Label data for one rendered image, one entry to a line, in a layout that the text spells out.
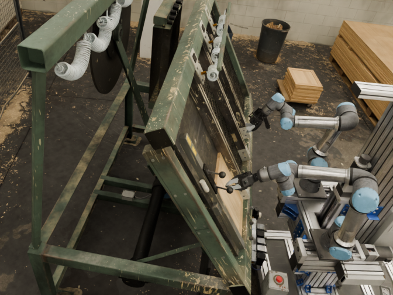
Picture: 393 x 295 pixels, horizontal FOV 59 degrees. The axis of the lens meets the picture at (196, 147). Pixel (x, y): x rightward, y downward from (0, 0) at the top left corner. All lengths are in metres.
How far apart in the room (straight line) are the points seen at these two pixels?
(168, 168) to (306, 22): 6.50
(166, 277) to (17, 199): 1.99
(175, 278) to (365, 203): 1.19
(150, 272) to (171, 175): 0.91
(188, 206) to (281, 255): 1.74
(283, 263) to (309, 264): 0.82
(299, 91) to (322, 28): 2.76
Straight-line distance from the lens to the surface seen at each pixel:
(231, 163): 2.38
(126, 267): 2.33
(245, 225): 2.48
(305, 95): 5.48
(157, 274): 2.31
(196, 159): 1.81
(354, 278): 2.49
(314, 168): 2.02
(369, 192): 1.88
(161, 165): 1.53
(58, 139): 4.39
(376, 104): 5.89
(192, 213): 1.74
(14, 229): 3.61
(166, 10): 2.95
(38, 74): 1.47
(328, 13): 7.86
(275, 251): 3.30
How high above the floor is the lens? 2.82
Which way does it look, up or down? 41 degrees down
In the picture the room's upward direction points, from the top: 11 degrees clockwise
